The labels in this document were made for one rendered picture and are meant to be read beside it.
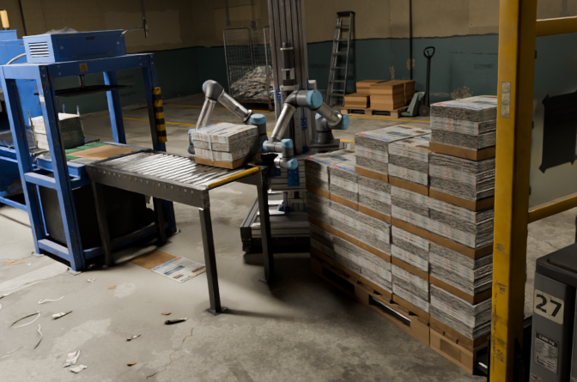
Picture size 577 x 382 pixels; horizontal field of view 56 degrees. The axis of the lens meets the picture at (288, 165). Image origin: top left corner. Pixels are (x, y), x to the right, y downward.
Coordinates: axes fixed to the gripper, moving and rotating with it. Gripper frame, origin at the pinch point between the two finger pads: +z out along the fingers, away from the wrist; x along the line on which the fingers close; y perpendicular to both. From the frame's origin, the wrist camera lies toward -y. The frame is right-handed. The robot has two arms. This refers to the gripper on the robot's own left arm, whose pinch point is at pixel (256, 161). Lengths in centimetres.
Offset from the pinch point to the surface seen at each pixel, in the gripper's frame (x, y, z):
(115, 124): -5, 13, 178
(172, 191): 63, -4, 12
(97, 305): 102, -79, 58
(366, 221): 7, -24, -93
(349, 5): -676, 108, 375
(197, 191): 63, -1, -12
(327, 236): -7, -47, -53
